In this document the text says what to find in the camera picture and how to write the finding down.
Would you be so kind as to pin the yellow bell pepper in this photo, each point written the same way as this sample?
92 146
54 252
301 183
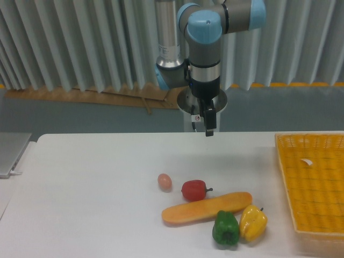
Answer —
253 223

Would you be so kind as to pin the white label in basket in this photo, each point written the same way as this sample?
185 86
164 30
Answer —
307 161

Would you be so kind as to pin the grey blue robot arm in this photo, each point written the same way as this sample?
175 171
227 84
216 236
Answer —
189 41

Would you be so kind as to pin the yellow woven basket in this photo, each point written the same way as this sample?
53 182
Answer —
314 193

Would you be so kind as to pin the silver laptop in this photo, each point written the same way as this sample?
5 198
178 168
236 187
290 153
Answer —
13 145

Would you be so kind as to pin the red bell pepper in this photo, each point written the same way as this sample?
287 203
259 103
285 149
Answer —
195 190

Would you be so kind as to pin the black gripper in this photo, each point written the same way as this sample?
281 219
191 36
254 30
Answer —
205 92

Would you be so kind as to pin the brown egg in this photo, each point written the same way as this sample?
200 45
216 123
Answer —
164 182

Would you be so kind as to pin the grey pleated curtain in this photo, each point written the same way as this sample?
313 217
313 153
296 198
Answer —
101 44

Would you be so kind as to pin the long orange bread loaf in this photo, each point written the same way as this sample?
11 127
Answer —
206 209

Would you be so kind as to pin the brown cardboard sheet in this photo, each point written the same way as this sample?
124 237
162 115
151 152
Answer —
150 97

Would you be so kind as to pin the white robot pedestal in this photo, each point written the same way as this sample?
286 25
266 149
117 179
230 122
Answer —
193 113

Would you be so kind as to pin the green bell pepper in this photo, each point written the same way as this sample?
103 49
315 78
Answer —
226 229

